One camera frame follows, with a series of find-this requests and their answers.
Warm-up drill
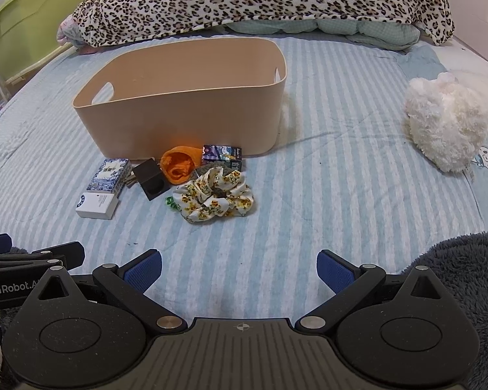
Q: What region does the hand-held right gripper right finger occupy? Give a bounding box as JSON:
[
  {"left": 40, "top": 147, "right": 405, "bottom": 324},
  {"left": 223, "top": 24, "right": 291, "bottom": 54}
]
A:
[{"left": 294, "top": 249, "right": 449, "bottom": 337}]

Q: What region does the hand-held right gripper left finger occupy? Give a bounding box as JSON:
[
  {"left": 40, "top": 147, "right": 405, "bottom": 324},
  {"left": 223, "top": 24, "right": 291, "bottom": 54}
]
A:
[{"left": 36, "top": 249, "right": 188, "bottom": 337}]

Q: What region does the white small box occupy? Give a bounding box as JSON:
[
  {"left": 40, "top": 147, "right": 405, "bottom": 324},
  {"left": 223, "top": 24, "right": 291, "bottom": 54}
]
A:
[{"left": 75, "top": 192, "right": 120, "bottom": 221}]

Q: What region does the blue white patterned box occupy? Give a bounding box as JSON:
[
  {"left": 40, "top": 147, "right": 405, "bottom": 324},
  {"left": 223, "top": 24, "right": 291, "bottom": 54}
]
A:
[{"left": 85, "top": 158, "right": 132, "bottom": 194}]

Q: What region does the black cube block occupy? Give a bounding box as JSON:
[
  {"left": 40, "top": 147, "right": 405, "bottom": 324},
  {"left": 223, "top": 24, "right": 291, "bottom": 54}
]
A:
[{"left": 132, "top": 158, "right": 172, "bottom": 202}]

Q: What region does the floral fabric scrunchie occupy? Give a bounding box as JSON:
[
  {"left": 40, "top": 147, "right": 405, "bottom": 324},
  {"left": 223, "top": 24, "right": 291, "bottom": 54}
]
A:
[{"left": 171, "top": 168, "right": 255, "bottom": 223}]

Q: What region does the orange cloth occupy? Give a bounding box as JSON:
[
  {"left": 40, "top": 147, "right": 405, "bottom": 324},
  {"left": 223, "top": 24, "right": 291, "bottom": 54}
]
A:
[{"left": 160, "top": 145, "right": 204, "bottom": 186}]

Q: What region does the dark colourful small box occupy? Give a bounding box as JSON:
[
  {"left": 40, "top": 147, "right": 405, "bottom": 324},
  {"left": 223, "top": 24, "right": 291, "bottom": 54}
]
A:
[{"left": 201, "top": 144, "right": 244, "bottom": 171}]

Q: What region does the beige plastic storage bin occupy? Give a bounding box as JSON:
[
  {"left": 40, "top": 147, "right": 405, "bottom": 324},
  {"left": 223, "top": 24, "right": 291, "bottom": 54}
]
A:
[{"left": 73, "top": 37, "right": 289, "bottom": 160}]

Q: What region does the blue striped bed sheet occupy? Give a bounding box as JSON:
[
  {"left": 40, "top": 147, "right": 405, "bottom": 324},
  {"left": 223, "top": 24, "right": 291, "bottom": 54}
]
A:
[{"left": 0, "top": 33, "right": 488, "bottom": 390}]

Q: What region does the grey fuzzy blanket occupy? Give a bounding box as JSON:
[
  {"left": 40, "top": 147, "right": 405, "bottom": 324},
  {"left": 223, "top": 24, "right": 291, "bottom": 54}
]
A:
[{"left": 399, "top": 231, "right": 488, "bottom": 390}]

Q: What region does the white plush toy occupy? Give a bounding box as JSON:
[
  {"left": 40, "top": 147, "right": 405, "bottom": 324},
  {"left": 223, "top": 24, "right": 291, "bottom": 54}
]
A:
[{"left": 403, "top": 72, "right": 488, "bottom": 174}]

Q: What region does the green plastic storage box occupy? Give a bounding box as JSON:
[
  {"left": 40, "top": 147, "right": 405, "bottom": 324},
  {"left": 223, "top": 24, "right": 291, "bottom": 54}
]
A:
[{"left": 0, "top": 0, "right": 91, "bottom": 87}]

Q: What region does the pink floral cloth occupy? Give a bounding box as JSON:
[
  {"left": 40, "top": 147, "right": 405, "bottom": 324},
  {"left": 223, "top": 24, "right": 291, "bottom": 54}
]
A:
[{"left": 56, "top": 13, "right": 102, "bottom": 55}]

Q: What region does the teal checked quilt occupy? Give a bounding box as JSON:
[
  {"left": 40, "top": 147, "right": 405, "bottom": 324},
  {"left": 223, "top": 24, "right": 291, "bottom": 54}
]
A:
[{"left": 224, "top": 19, "right": 426, "bottom": 52}]

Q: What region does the white rabbit print sheet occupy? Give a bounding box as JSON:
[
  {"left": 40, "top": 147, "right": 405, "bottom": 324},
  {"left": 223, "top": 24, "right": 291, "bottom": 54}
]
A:
[{"left": 396, "top": 34, "right": 488, "bottom": 200}]

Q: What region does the leopard print blanket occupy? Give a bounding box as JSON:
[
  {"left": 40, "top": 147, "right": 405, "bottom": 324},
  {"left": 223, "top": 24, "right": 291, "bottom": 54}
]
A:
[{"left": 71, "top": 0, "right": 456, "bottom": 48}]

